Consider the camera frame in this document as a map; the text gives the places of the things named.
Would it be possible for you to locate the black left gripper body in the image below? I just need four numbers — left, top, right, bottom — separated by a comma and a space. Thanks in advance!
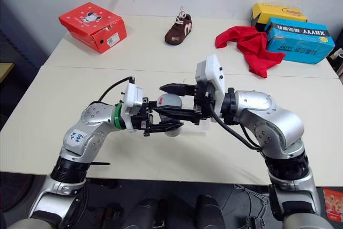
131, 97, 154, 137

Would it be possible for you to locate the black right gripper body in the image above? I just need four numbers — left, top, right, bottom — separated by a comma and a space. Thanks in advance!
192, 80, 215, 127

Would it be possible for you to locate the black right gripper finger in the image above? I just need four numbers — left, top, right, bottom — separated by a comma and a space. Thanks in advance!
159, 82, 198, 98
152, 107, 202, 125

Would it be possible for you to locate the clear plastic jar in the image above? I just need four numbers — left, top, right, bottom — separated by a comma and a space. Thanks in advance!
158, 108, 182, 138

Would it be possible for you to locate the grey jar lid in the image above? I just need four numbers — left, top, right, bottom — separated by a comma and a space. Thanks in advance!
156, 93, 184, 110

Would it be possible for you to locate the red shoe box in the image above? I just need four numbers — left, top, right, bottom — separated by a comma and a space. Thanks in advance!
58, 2, 128, 54

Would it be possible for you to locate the blue cardboard box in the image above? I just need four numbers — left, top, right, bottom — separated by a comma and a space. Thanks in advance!
264, 16, 336, 65

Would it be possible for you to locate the yellow cardboard box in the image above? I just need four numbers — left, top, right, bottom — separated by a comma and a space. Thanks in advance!
250, 2, 308, 32

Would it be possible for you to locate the brown child's shoe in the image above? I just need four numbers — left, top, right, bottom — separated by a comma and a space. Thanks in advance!
163, 5, 193, 46

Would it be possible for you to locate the red cloth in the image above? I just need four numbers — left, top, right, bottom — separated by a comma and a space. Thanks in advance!
215, 26, 287, 78

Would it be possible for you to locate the dark rounded shape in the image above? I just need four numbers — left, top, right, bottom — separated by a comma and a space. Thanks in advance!
130, 198, 161, 229
195, 194, 225, 229

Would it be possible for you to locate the wooden side table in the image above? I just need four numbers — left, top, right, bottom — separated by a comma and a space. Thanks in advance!
0, 62, 14, 82

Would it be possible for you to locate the red printed packet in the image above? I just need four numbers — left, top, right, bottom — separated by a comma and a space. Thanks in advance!
322, 188, 343, 222

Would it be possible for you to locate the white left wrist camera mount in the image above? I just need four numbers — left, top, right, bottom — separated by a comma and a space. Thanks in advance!
119, 81, 145, 134

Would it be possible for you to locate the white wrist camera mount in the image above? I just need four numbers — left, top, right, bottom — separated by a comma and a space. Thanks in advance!
119, 81, 145, 134
195, 54, 228, 119

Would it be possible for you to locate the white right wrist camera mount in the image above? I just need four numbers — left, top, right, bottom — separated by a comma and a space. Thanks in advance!
195, 54, 228, 119

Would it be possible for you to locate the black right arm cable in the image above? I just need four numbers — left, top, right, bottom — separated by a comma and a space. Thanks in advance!
207, 101, 266, 154

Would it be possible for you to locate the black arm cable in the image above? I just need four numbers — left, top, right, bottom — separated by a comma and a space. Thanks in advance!
98, 76, 136, 103
207, 101, 266, 154

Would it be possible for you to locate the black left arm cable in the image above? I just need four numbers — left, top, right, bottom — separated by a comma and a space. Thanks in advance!
98, 76, 136, 103

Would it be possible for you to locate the white floor cable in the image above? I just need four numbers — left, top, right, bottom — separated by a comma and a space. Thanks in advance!
232, 183, 270, 215

